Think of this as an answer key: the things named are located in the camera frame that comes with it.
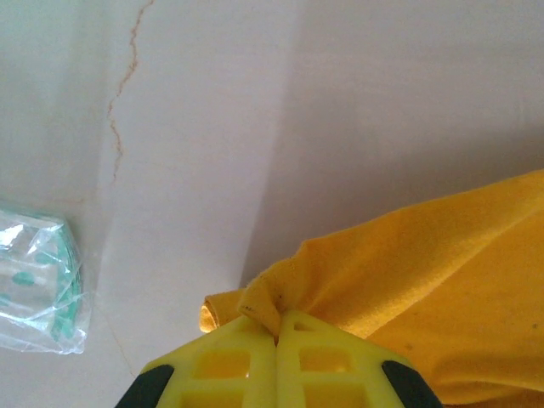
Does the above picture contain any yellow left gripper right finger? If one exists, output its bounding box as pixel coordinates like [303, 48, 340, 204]
[275, 309, 444, 408]

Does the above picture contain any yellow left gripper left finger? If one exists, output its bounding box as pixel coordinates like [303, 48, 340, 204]
[114, 316, 280, 408]

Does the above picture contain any yellow t-shirt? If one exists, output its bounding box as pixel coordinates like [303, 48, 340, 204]
[198, 169, 544, 408]

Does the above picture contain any clear green-dotted plastic bag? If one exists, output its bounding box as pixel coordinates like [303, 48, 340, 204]
[0, 199, 93, 356]

